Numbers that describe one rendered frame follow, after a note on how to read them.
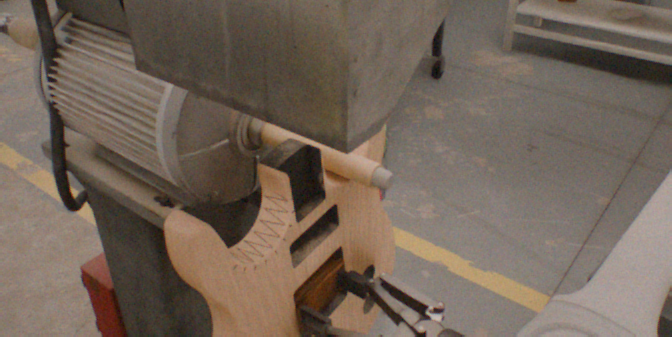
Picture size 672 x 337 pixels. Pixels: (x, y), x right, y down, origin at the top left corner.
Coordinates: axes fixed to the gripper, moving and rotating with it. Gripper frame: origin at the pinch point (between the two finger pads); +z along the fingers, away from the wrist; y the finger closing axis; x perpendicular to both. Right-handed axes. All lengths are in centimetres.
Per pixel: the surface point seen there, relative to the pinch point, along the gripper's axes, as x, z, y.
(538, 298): -120, 4, 120
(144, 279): -18.0, 40.6, -4.1
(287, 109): 32.4, -3.5, -5.2
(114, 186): 4.0, 39.4, -3.8
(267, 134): 16.3, 13.9, 7.5
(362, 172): 16.2, -1.8, 7.6
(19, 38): 17, 79, 6
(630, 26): -110, 39, 363
